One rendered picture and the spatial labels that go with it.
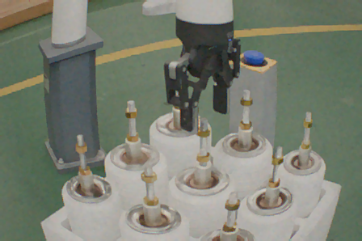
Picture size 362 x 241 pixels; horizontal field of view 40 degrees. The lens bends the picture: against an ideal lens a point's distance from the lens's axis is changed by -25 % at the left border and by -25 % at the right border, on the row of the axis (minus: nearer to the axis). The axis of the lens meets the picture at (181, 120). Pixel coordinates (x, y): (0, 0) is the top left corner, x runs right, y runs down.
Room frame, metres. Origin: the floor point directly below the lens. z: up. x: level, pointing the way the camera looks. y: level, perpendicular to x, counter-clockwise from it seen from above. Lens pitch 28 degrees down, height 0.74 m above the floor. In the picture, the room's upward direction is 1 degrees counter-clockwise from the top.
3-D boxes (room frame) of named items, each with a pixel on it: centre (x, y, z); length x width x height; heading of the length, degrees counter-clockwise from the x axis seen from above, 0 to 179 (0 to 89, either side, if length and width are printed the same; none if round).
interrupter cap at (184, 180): (0.74, -0.03, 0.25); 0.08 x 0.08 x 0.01
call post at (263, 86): (1.02, -0.13, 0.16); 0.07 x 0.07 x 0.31; 55
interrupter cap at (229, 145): (0.84, -0.10, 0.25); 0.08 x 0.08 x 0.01
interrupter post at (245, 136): (0.84, -0.10, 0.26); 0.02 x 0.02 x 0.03
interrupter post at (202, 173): (0.74, -0.03, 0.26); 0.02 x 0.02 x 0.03
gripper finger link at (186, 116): (0.71, 0.00, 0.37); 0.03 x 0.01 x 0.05; 142
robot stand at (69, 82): (1.22, 0.26, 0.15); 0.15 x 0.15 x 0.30; 26
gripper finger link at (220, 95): (0.77, -0.05, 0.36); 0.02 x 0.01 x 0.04; 52
